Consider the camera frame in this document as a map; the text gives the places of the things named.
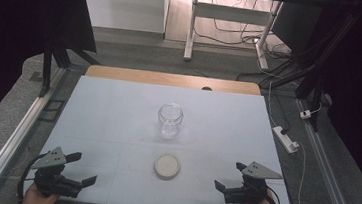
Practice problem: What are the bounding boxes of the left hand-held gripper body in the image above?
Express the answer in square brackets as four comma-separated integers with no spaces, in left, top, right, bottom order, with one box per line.
[27,144,87,201]

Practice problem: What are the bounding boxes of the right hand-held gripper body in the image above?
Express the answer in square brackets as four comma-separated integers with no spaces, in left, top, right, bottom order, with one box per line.
[221,159,285,204]

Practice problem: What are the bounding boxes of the cream round jar lid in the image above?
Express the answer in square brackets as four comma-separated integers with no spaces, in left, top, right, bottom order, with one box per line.
[153,153,183,182]

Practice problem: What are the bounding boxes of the clear glass jar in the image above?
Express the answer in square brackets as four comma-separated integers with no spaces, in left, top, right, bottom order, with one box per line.
[154,101,186,141]

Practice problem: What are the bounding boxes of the person's left hand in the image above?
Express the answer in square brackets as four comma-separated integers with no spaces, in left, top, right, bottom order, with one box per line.
[21,181,62,204]

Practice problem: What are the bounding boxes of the white power strip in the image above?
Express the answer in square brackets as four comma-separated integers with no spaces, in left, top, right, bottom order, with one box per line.
[270,125,302,156]

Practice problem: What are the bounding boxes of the pale blue table board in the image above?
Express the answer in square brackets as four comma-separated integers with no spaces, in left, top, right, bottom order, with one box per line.
[22,70,306,204]

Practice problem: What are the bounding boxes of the small white adapter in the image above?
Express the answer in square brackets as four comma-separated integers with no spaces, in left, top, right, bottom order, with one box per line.
[299,108,314,121]

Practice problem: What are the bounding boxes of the black metal stand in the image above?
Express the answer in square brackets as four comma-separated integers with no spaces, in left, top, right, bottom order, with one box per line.
[231,0,362,137]
[37,40,102,104]

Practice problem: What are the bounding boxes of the wooden table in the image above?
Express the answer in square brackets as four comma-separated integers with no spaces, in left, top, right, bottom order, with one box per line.
[85,64,263,97]

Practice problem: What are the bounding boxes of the aluminium rail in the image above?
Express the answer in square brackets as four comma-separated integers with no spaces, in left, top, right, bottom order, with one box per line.
[285,97,362,204]
[0,60,69,204]

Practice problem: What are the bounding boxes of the black rectangular floor frame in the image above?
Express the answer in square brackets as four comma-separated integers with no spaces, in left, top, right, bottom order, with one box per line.
[37,97,67,125]

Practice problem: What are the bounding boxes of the thin white cable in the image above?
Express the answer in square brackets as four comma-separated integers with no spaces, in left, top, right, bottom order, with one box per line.
[257,80,331,204]

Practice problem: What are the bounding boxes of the bundle of black floor cables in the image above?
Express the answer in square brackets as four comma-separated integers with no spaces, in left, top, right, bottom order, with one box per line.
[192,0,297,61]

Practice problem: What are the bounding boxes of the white desk frame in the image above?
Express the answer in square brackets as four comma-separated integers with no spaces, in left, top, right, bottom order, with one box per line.
[182,0,284,72]

